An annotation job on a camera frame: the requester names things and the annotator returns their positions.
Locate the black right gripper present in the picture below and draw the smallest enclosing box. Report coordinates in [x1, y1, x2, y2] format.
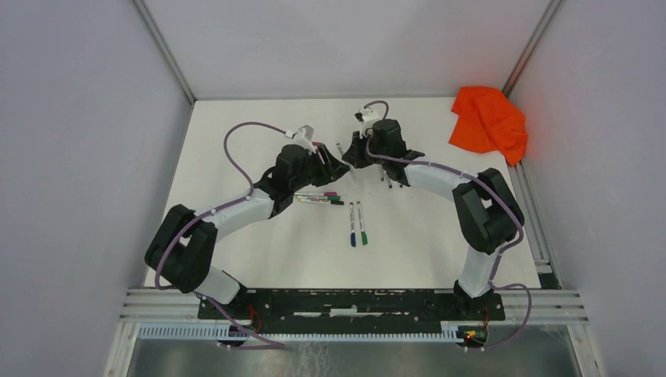
[344, 130, 388, 170]

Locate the orange cloth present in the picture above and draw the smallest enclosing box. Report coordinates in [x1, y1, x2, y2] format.
[449, 86, 528, 166]

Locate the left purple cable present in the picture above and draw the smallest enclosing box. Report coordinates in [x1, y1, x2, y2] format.
[153, 121, 286, 350]

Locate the aluminium frame rail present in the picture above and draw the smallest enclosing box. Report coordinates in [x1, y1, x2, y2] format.
[120, 288, 589, 325]

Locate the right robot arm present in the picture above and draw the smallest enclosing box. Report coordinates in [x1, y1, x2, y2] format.
[342, 119, 525, 320]

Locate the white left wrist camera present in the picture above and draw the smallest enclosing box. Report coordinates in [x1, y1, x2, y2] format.
[284, 125, 316, 153]

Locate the purple cable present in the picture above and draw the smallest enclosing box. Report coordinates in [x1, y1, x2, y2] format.
[153, 121, 286, 350]
[363, 100, 532, 352]

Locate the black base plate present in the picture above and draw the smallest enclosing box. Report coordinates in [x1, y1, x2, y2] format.
[198, 288, 505, 335]

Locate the black capped horizontal marker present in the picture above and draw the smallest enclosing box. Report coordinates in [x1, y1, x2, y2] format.
[297, 198, 345, 206]

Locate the blue capped marker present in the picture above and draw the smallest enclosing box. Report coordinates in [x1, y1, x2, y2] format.
[349, 202, 357, 247]

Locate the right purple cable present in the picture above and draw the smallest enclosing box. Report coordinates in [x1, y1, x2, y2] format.
[363, 100, 532, 352]

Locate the magenta capped marker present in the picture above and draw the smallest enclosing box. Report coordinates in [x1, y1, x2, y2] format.
[336, 143, 357, 181]

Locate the white slotted cable duct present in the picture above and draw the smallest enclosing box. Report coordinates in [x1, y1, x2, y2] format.
[137, 323, 467, 344]

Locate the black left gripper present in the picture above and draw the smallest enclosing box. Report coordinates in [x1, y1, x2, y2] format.
[290, 145, 350, 193]

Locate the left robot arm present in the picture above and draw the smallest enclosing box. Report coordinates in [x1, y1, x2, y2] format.
[145, 145, 349, 320]

